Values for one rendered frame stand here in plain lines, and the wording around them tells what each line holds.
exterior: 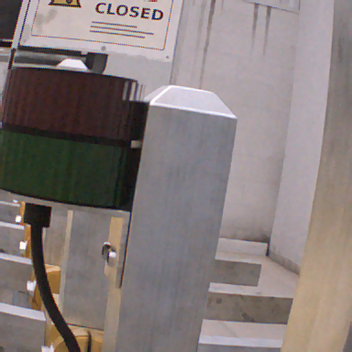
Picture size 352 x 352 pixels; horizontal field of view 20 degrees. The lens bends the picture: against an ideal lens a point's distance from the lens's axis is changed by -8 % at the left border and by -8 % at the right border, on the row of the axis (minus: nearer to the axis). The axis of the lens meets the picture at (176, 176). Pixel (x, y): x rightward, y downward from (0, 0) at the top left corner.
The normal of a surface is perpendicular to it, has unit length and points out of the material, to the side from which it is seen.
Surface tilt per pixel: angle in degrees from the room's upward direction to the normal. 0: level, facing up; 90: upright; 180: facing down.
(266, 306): 90
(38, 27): 90
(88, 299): 90
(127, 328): 90
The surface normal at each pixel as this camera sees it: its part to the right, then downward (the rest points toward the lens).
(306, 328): -0.97, -0.15
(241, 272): 0.18, 0.08
